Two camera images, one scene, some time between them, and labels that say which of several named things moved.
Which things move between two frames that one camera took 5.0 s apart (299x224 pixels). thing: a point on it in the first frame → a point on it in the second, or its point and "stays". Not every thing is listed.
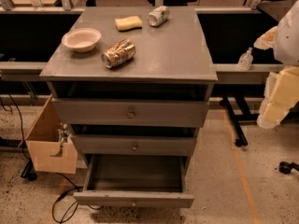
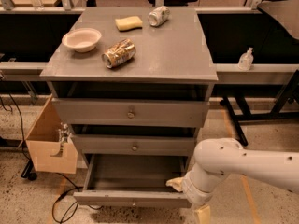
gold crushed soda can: (118, 53) stays
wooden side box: (50, 154) stays
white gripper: (288, 40) → (191, 189)
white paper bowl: (81, 39) stays
